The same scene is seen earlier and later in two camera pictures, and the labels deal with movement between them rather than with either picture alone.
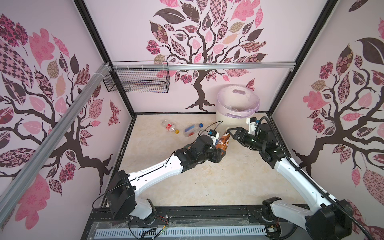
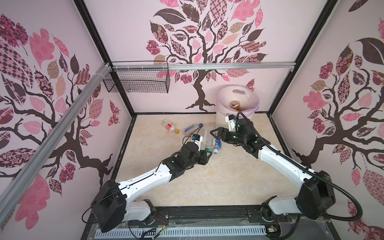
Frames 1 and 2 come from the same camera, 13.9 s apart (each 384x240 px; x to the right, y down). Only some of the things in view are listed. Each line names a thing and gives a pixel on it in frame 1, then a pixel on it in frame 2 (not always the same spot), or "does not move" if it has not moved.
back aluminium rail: x=201 y=65 does not move
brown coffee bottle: x=222 y=142 → x=235 y=104
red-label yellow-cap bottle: x=169 y=126 does not move
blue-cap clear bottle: x=190 y=130 does not move
